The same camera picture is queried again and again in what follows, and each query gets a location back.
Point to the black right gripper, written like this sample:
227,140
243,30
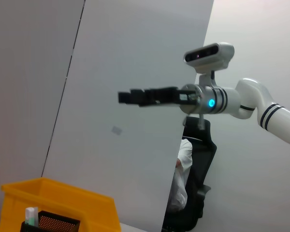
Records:
166,96

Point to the mint green utility knife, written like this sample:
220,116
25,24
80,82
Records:
29,216

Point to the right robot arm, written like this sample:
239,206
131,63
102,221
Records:
251,96

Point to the black mesh pen holder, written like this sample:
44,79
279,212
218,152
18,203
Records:
58,222

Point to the seated person white shirt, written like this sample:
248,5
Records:
183,169

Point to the black office chair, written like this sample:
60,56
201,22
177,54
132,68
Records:
203,169

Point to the yellow plastic storage bin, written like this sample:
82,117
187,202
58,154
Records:
62,195

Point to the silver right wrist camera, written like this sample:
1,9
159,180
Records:
207,54

